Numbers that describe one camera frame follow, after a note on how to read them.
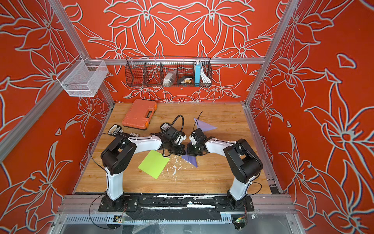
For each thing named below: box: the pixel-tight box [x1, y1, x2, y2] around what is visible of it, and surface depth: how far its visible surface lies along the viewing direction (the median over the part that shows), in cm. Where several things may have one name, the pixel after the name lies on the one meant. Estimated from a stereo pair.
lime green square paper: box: [137, 150, 170, 180], surface depth 90 cm
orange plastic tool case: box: [121, 98, 158, 130], surface depth 108 cm
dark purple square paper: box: [181, 154, 198, 168], surface depth 90 cm
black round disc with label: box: [160, 122, 171, 132], surface depth 105 cm
